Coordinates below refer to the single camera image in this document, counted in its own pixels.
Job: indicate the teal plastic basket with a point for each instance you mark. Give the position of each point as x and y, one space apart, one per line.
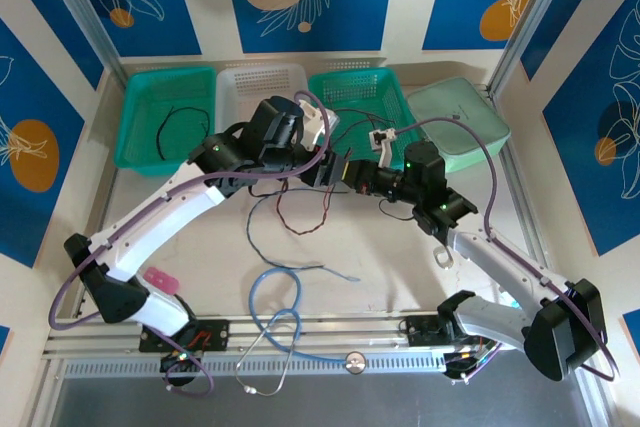
135 117
360 92

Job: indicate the blue stethoscope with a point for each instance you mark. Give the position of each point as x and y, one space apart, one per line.
355 362

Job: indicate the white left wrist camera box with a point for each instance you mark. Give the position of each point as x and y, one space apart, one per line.
315 122

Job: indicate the white plastic basket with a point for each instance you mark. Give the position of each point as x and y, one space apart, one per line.
260 82

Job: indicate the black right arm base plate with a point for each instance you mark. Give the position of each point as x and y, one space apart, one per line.
417 329

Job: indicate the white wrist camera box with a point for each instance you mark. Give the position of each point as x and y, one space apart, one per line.
315 122
380 137

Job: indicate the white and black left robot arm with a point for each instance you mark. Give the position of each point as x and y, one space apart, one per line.
150 227

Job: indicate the aluminium corner post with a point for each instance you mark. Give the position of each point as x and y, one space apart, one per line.
82 9
529 22

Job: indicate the teal snack packet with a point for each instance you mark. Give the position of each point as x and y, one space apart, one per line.
511 302

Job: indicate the dark grey metal panel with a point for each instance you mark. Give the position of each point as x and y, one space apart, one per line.
350 407

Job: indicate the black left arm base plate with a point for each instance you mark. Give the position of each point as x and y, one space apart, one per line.
217 334

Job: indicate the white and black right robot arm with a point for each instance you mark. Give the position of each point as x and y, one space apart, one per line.
500 262

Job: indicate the pink pill box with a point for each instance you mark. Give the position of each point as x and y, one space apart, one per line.
160 279

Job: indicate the aluminium frame rail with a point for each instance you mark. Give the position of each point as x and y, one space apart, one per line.
350 324

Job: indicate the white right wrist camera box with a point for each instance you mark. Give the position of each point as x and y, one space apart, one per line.
380 137

